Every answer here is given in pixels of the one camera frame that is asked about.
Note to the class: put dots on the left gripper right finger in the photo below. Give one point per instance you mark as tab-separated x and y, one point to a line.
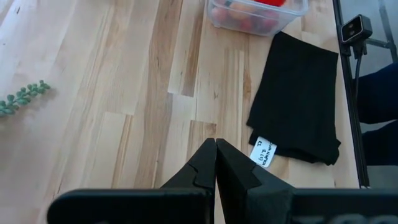
236	180

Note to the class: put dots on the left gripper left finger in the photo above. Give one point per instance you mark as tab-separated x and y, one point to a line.
199	174

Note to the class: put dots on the red toy raspberry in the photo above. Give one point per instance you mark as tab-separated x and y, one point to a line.
248	25

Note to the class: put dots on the dark red toy cherry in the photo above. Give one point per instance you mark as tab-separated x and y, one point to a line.
269	21

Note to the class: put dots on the black folded cloth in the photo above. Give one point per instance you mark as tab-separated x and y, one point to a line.
295	99

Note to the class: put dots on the clear plastic container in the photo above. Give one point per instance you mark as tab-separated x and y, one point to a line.
297	7

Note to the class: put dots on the trailing succulent in dark pot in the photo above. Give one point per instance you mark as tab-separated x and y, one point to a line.
21	96

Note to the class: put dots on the black metal table frame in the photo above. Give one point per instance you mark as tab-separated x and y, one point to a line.
353	109

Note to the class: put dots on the small table-level camera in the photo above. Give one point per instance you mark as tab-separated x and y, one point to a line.
356	29

